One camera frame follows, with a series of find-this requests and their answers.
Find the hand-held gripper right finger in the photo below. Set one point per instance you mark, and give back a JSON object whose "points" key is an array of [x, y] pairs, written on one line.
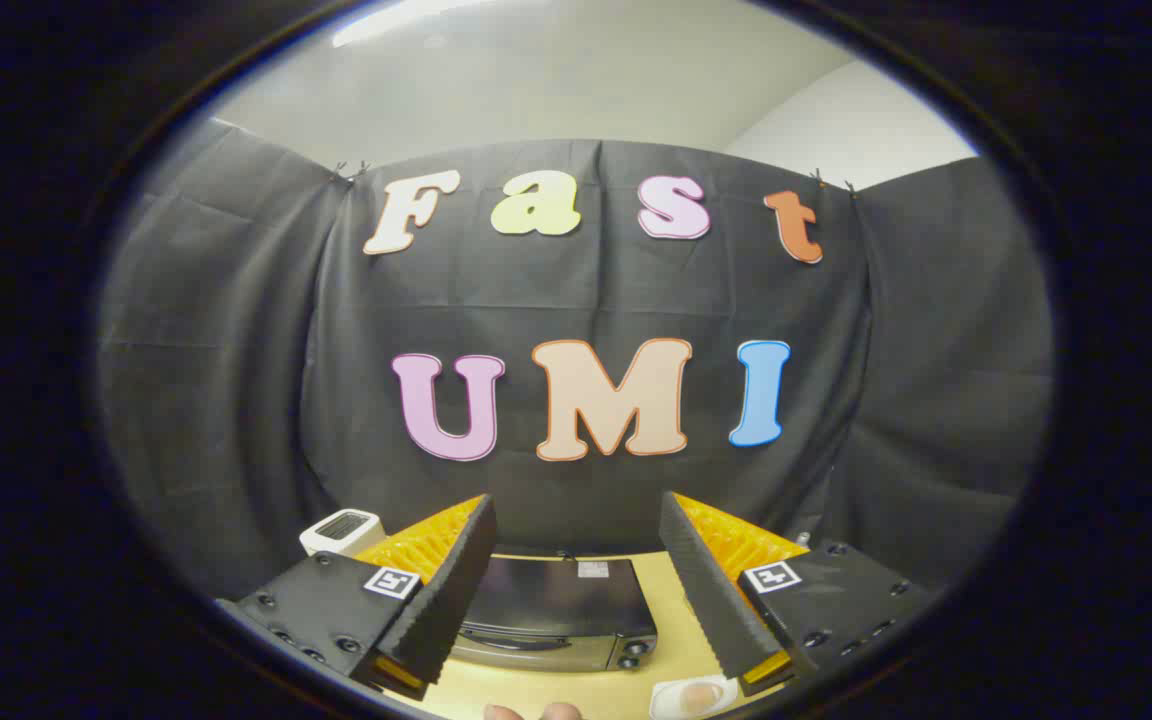
{"points": [[701, 590]]}

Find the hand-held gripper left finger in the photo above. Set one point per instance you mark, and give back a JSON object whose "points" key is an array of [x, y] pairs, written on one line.
{"points": [[451, 590]]}

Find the black toaster oven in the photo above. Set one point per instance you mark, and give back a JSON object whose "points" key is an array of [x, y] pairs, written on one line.
{"points": [[556, 600]]}

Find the sugared bread piece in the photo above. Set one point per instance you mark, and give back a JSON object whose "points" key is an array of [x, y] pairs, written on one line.
{"points": [[702, 698]]}

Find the white toaster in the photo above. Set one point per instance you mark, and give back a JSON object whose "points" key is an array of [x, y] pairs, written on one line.
{"points": [[339, 530]]}

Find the white plate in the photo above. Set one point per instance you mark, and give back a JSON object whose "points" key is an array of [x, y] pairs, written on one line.
{"points": [[664, 700]]}

